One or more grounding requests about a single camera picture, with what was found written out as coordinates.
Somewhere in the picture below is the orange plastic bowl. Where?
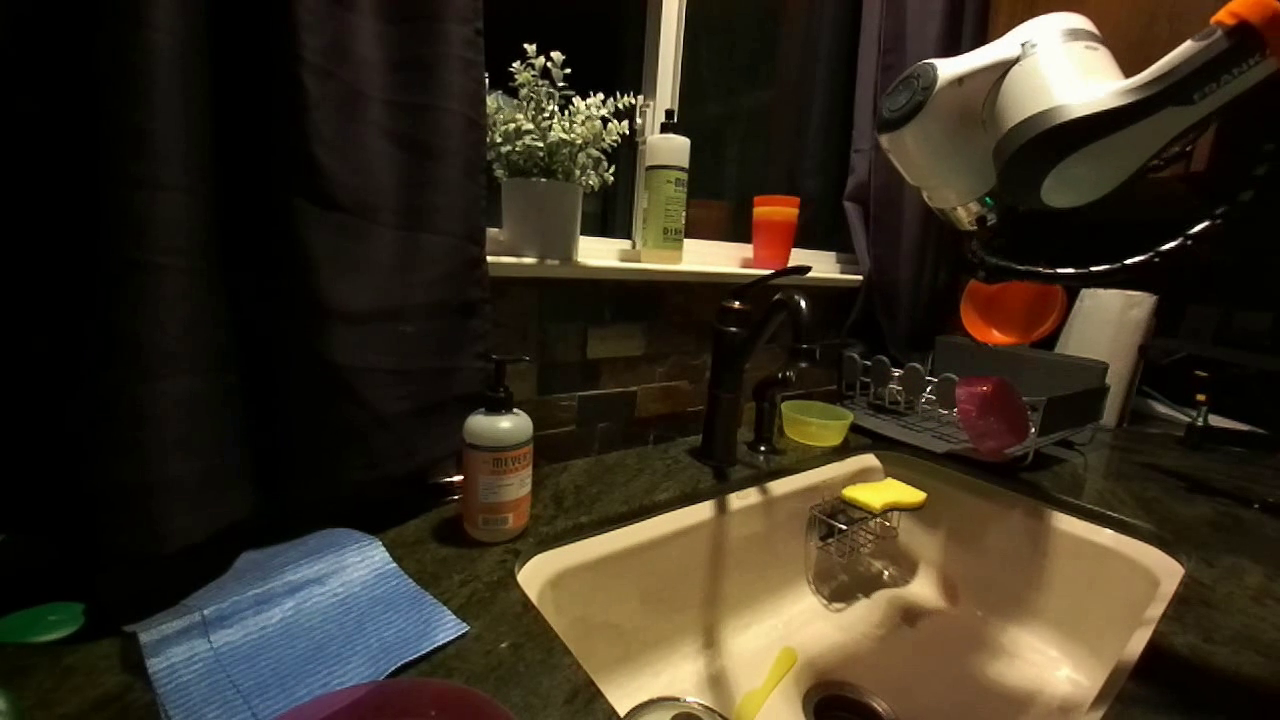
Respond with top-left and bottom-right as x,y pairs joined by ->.
957,277 -> 1072,352

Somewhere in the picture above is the glass pot lid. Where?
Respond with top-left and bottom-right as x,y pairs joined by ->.
622,693 -> 731,720

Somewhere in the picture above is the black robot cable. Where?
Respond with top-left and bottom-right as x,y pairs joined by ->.
957,173 -> 1280,285

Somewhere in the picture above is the black dish drying rack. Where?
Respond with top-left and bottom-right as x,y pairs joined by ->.
836,331 -> 1111,467

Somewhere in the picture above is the magenta plastic plate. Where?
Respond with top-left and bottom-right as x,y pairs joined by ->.
282,670 -> 516,720

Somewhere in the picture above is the dark bronze faucet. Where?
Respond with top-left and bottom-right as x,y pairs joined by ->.
702,261 -> 816,474

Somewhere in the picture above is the green plastic lid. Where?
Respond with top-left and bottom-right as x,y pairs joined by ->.
0,595 -> 87,647

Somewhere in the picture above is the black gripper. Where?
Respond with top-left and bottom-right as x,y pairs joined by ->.
974,197 -> 1072,289

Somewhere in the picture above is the yellow plastic utensil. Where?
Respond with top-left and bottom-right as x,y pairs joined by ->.
730,643 -> 804,720

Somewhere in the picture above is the white windowsill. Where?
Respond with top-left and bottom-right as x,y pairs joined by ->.
481,233 -> 870,293

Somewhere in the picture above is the orange label soap pump bottle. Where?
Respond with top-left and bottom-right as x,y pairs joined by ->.
455,357 -> 539,547

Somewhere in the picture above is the blue dish cloth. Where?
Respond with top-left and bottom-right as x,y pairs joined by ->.
127,525 -> 473,720

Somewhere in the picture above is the orange plastic cup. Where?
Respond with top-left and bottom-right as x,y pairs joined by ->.
746,192 -> 804,270

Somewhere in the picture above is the white cup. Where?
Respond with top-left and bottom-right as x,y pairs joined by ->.
1054,285 -> 1161,431

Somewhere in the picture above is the potted plant in white pot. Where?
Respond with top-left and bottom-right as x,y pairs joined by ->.
481,38 -> 647,267

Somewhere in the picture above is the purple curtain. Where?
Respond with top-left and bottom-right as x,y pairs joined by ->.
843,0 -> 996,352

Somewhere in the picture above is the yellow sponge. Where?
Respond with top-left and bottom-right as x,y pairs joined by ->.
836,470 -> 931,515

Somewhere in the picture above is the dark curtain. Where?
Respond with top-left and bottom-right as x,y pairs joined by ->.
0,0 -> 493,575

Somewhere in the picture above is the wire sponge caddy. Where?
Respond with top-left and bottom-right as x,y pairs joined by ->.
804,493 -> 919,610

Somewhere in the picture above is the green label dish soap bottle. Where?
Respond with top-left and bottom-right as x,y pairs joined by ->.
628,103 -> 696,267

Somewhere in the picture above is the small yellow bowl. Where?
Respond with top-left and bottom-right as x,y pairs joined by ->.
778,397 -> 862,450

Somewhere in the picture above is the metal sink drain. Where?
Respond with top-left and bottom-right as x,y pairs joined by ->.
799,674 -> 891,720

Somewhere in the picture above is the white kitchen sink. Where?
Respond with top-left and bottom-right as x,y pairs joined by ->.
511,447 -> 1187,720

